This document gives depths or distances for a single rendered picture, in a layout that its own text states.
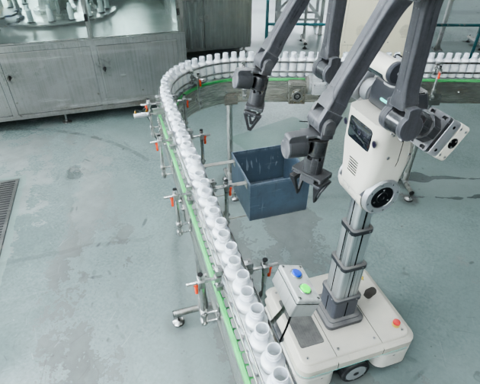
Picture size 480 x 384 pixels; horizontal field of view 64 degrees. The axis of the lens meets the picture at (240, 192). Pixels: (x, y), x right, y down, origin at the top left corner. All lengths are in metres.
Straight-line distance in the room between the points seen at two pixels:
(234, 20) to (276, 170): 4.64
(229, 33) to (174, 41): 2.27
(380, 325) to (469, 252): 1.23
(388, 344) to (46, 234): 2.43
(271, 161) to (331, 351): 1.01
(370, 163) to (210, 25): 5.30
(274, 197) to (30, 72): 3.26
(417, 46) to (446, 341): 1.87
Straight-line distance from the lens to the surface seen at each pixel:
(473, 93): 3.34
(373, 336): 2.17
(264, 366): 1.00
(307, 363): 2.02
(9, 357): 2.62
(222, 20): 6.56
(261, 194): 1.85
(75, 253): 3.02
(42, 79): 4.58
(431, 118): 1.28
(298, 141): 1.05
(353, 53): 1.05
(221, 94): 2.87
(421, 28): 1.12
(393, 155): 1.46
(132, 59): 4.48
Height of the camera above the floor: 1.99
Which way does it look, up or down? 37 degrees down
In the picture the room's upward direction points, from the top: straight up
